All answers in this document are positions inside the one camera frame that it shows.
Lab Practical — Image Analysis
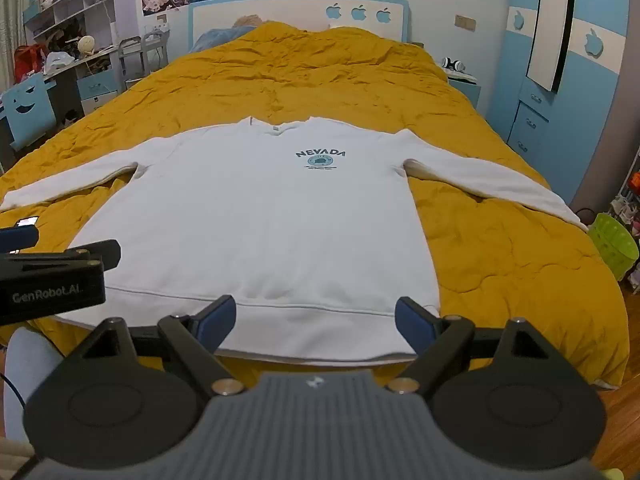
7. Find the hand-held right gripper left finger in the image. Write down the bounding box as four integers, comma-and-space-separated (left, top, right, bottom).
70, 295, 247, 398

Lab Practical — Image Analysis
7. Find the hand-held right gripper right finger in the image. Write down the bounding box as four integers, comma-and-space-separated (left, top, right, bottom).
385, 297, 563, 397

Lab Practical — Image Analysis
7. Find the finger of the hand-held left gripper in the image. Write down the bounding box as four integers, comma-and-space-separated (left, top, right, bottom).
66, 239, 123, 273
0, 226, 40, 254

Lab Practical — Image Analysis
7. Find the white printed sweatshirt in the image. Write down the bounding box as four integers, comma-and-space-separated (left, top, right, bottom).
0, 116, 590, 363

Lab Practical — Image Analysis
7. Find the light blue cloth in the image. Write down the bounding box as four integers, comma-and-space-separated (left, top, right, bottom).
4, 327, 63, 441

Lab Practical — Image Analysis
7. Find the blue chair with face cutout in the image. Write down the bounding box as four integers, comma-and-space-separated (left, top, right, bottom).
0, 72, 57, 153

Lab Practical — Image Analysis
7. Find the blue drawer cabinet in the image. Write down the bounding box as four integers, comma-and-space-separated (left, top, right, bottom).
77, 72, 121, 113

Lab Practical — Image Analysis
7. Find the red bag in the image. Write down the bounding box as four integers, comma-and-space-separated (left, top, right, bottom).
13, 44, 48, 83

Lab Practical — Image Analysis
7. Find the desk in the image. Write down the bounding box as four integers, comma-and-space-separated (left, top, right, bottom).
42, 45, 123, 116

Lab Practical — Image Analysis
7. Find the white plastic bag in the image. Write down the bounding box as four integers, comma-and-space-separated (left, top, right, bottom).
44, 51, 76, 75

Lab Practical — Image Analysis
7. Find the green plastic basket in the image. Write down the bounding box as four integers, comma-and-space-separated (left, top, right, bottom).
587, 212, 640, 281

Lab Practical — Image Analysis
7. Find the blue wardrobe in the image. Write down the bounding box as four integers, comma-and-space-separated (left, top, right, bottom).
487, 0, 640, 211

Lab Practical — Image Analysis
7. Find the nightstand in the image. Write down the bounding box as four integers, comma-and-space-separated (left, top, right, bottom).
445, 70, 483, 111

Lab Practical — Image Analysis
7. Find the blue pillow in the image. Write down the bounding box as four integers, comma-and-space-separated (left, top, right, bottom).
192, 26, 251, 53

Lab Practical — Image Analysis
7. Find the white storage rack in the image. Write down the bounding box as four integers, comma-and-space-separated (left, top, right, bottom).
607, 140, 640, 241

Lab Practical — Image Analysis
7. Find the yellow quilt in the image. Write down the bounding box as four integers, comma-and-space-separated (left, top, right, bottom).
0, 21, 630, 391

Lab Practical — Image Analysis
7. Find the white and blue headboard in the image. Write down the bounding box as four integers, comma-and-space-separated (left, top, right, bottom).
187, 0, 412, 53

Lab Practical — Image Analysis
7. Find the black framed mirror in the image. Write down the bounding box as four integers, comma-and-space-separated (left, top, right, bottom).
525, 0, 576, 93

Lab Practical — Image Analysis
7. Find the black cable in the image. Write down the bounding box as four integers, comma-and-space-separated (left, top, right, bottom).
0, 370, 28, 456

